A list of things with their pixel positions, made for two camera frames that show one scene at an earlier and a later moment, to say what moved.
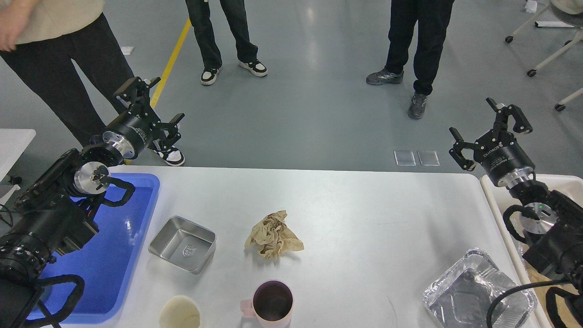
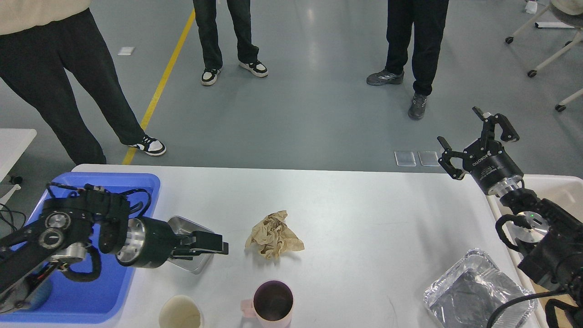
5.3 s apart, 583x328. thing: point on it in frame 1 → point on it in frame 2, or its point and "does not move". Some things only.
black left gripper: x=131 y=134 → x=148 y=243
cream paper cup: x=180 y=311 does not move
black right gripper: x=503 y=159 → x=486 y=158
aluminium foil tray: x=461 y=296 does not move
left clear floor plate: x=405 y=158 does not move
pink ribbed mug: x=272 y=304 does not move
